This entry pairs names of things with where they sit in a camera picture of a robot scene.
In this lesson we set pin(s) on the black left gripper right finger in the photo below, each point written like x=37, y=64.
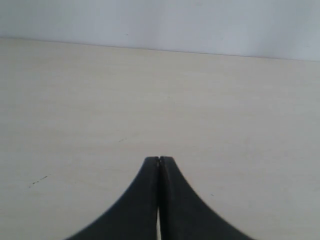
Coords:
x=183, y=215

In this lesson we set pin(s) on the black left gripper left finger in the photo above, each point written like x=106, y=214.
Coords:
x=134, y=215

